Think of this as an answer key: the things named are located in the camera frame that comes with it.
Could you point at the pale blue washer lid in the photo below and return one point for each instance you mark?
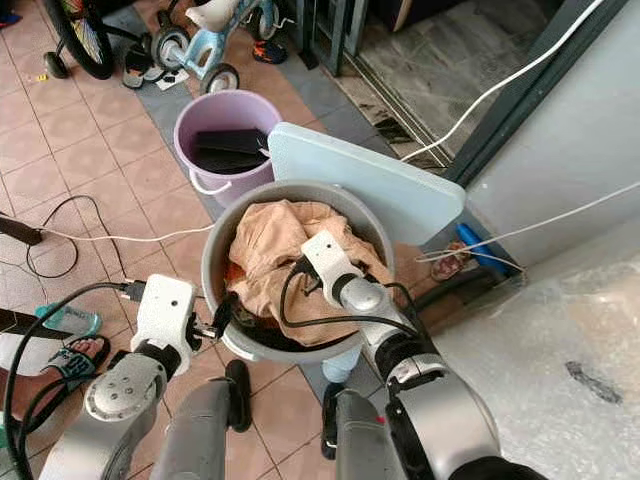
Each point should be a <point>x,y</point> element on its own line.
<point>360,178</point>

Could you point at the dark metal rack frame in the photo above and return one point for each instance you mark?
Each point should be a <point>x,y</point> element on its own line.
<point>332,35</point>

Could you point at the dark slide sandal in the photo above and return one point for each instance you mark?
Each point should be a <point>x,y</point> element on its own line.
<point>75,360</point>

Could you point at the brown slipper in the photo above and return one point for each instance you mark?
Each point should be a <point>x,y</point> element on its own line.
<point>448,262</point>

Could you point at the clear plastic bottle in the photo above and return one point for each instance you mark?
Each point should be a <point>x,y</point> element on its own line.
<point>70,320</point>

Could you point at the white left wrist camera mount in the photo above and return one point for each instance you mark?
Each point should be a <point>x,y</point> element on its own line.
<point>166,308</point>

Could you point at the long black pole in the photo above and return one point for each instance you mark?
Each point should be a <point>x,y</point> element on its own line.
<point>35,322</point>

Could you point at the person's bare foot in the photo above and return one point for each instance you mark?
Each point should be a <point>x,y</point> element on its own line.
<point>25,385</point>

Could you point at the silver right robot leg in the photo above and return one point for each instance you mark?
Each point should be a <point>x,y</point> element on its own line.
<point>365,440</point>

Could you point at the clear plastic sheet cover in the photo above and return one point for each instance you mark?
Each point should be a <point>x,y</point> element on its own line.
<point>560,350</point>

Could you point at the grey round washer tub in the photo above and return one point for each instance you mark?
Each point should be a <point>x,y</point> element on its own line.
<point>218,250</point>

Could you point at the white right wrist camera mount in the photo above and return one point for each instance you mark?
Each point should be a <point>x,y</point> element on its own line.
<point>332,260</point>

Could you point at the black and white shoe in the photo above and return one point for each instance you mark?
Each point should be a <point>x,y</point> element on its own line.
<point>138,65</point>

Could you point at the light blue child tricycle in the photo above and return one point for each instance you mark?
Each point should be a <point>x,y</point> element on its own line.
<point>205,45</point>

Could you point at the silver robot leg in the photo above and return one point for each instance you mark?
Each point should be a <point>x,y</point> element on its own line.
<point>365,440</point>
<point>210,430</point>

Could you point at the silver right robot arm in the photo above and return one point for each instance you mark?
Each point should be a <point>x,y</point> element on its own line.
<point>445,425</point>

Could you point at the black bicycle wheel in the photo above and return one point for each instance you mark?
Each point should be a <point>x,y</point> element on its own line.
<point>85,40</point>

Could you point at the purple plastic bucket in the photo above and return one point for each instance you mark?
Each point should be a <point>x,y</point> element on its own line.
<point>225,185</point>

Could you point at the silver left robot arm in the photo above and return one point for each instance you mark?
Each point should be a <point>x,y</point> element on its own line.
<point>125,392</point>

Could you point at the dark blue orange shoe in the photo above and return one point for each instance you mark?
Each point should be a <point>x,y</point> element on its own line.
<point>270,50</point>

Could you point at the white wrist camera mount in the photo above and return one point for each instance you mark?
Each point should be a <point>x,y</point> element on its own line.
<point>166,308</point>
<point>332,260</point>

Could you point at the peach cloth garment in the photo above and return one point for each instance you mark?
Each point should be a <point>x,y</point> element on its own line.
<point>265,250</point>

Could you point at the black item inside bucket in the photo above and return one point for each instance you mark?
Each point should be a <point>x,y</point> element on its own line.
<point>232,150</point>

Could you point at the silver left robot leg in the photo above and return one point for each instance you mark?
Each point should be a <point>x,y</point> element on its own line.
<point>210,430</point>

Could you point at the short black pole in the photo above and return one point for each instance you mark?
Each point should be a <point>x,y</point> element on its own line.
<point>20,230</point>

